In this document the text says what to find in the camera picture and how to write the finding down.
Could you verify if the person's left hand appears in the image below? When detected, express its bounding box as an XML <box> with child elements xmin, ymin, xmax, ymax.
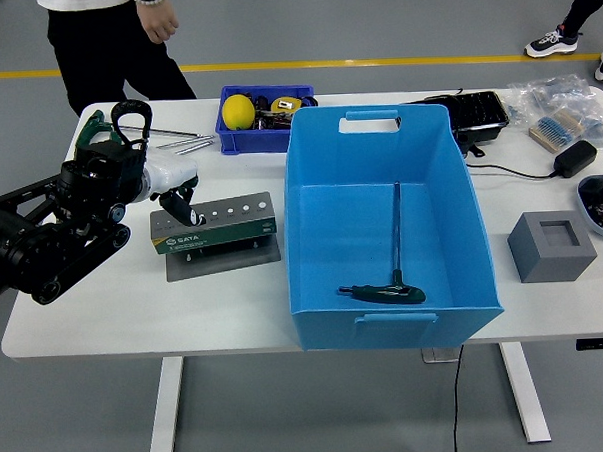
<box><xmin>135</xmin><ymin>0</ymin><xmax>180</xmax><ymax>44</ymax></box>

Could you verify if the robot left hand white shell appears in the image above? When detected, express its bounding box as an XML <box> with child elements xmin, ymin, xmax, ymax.
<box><xmin>145</xmin><ymin>157</ymin><xmax>206</xmax><ymax>230</ymax></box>

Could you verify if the green metal hex key stand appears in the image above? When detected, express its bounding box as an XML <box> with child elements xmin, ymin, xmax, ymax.
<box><xmin>148</xmin><ymin>190</ymin><xmax>284</xmax><ymax>284</ymax></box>

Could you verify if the large green T-handle hex key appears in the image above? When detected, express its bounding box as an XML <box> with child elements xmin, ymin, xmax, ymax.
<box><xmin>333</xmin><ymin>180</ymin><xmax>428</xmax><ymax>309</ymax></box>

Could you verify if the large blue plastic box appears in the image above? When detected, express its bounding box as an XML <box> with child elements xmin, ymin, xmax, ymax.
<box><xmin>279</xmin><ymin>98</ymin><xmax>507</xmax><ymax>356</ymax></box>

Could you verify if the small blue parts bin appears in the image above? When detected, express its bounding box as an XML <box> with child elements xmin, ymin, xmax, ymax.
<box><xmin>212</xmin><ymin>81</ymin><xmax>319</xmax><ymax>157</ymax></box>

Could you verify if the yellow ball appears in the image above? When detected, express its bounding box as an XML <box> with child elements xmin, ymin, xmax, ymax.
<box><xmin>221</xmin><ymin>93</ymin><xmax>256</xmax><ymax>130</ymax></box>

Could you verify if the dark metal parts pile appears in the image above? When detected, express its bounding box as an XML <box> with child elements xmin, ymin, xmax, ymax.
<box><xmin>253</xmin><ymin>108</ymin><xmax>296</xmax><ymax>134</ymax></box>

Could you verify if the yellow tape measure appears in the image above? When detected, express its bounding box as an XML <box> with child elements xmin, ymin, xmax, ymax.
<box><xmin>270</xmin><ymin>95</ymin><xmax>303</xmax><ymax>116</ymax></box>

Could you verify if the white table leg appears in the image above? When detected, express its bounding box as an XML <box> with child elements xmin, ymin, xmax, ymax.
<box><xmin>144</xmin><ymin>355</ymin><xmax>188</xmax><ymax>452</ymax></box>
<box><xmin>497</xmin><ymin>340</ymin><xmax>551</xmax><ymax>446</ymax></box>

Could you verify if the black plastic tray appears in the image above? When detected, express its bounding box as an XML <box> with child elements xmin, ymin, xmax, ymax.
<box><xmin>400</xmin><ymin>90</ymin><xmax>513</xmax><ymax>163</ymax></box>

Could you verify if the grey hollow foam block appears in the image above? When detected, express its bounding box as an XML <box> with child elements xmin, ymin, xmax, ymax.
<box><xmin>505</xmin><ymin>208</ymin><xmax>600</xmax><ymax>285</ymax></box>

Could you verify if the clear plastic parts bag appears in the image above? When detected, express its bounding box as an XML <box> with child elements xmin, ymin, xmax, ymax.
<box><xmin>565</xmin><ymin>95</ymin><xmax>603</xmax><ymax>141</ymax></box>
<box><xmin>505</xmin><ymin>72</ymin><xmax>598</xmax><ymax>123</ymax></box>

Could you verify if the blue resistor strip bundle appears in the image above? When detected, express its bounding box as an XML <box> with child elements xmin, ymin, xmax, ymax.
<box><xmin>528</xmin><ymin>108</ymin><xmax>588</xmax><ymax>155</ymax></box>

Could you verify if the black power adapter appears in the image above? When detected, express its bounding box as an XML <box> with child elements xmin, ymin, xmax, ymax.
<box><xmin>552</xmin><ymin>139</ymin><xmax>601</xmax><ymax>180</ymax></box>

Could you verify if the light blue bowl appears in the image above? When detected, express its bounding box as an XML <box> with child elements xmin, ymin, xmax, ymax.
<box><xmin>577</xmin><ymin>174</ymin><xmax>603</xmax><ymax>245</ymax></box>

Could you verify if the long green T-handle hex key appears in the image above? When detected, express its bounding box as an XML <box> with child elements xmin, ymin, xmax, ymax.
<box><xmin>175</xmin><ymin>139</ymin><xmax>214</xmax><ymax>156</ymax></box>
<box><xmin>74</xmin><ymin>104</ymin><xmax>203</xmax><ymax>150</ymax></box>
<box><xmin>156</xmin><ymin>135</ymin><xmax>217</xmax><ymax>150</ymax></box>

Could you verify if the grey table bracket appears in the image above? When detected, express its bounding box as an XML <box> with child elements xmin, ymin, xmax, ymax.
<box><xmin>420</xmin><ymin>346</ymin><xmax>462</xmax><ymax>365</ymax></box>

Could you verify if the black adapter cord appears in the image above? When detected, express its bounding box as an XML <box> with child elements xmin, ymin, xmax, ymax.
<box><xmin>466</xmin><ymin>157</ymin><xmax>561</xmax><ymax>184</ymax></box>

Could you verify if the black hanging floor cable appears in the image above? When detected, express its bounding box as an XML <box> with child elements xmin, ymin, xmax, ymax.
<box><xmin>447</xmin><ymin>346</ymin><xmax>469</xmax><ymax>452</ymax></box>

